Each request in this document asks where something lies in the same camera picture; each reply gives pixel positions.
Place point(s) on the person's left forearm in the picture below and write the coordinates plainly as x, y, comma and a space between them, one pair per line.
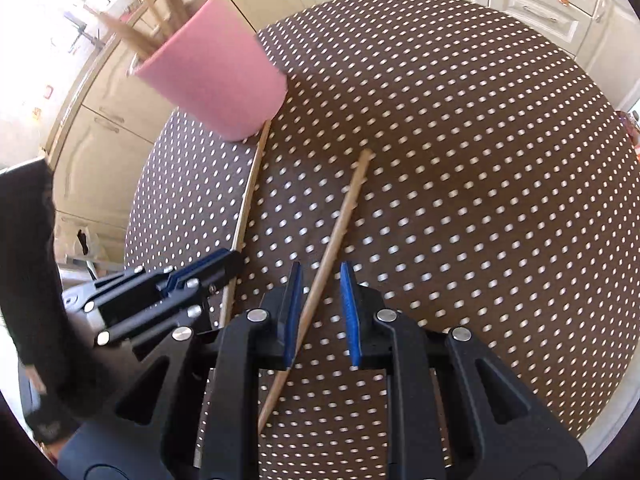
30, 260

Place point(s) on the pink cup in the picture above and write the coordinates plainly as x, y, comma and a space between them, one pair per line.
215, 75

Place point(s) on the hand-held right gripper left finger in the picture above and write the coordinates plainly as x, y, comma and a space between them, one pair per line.
292, 310

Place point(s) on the kitchen window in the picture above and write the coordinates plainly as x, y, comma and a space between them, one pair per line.
45, 35

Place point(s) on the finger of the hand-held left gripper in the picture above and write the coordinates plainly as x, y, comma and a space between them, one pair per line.
165, 315
210, 267

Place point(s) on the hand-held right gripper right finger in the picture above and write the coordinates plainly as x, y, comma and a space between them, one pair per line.
350, 310

